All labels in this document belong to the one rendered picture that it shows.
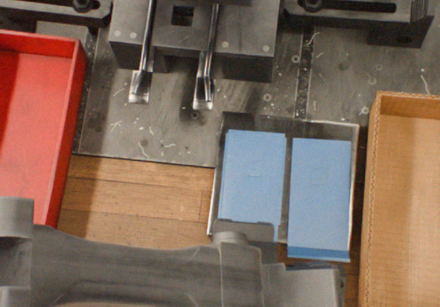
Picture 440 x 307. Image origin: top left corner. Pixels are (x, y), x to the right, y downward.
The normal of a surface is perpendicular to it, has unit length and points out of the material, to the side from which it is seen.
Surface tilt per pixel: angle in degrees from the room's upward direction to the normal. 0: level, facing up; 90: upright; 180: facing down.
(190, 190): 0
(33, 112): 0
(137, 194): 0
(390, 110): 90
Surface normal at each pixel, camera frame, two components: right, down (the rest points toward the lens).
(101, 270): 0.64, -0.27
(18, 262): -0.77, -0.18
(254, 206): -0.04, -0.32
